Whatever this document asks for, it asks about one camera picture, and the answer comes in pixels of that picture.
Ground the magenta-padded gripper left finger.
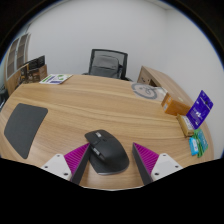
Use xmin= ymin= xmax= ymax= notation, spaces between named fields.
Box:
xmin=41 ymin=142 xmax=92 ymax=185

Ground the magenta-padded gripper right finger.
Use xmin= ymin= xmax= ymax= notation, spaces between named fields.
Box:
xmin=132 ymin=142 xmax=184 ymax=186

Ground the dark grey computer mouse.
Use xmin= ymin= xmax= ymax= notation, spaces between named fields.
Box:
xmin=84 ymin=129 xmax=130 ymax=176

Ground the dark grey mouse pad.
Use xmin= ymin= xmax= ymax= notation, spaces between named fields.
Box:
xmin=3 ymin=102 xmax=49 ymax=160

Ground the small blue packet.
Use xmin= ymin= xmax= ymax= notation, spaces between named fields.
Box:
xmin=188 ymin=135 xmax=200 ymax=157

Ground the small tan labelled box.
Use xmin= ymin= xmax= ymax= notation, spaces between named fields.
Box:
xmin=176 ymin=113 xmax=196 ymax=138

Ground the green packet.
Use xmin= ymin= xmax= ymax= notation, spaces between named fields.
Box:
xmin=193 ymin=128 xmax=210 ymax=159

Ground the orange-brown cardboard box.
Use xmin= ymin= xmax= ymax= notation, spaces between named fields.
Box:
xmin=161 ymin=92 xmax=192 ymax=117

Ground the purple card package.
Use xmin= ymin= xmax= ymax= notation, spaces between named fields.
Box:
xmin=185 ymin=89 xmax=214 ymax=130

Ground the white green leaflet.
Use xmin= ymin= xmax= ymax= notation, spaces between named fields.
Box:
xmin=38 ymin=73 xmax=74 ymax=85

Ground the dark brown box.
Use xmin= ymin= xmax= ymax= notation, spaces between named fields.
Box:
xmin=28 ymin=64 xmax=48 ymax=83

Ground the large black chair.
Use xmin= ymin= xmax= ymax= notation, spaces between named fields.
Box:
xmin=0 ymin=87 xmax=10 ymax=111

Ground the grey backpack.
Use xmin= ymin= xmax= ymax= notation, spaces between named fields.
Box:
xmin=89 ymin=54 xmax=121 ymax=79

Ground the small brown box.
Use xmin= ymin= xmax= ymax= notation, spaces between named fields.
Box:
xmin=19 ymin=64 xmax=30 ymax=84

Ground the black box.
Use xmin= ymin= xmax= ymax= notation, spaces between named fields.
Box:
xmin=28 ymin=55 xmax=46 ymax=70

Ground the black mesh office chair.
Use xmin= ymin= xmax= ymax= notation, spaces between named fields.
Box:
xmin=81 ymin=48 xmax=134 ymax=82

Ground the wooden shelf unit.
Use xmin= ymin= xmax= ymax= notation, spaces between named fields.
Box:
xmin=3 ymin=32 xmax=32 ymax=96

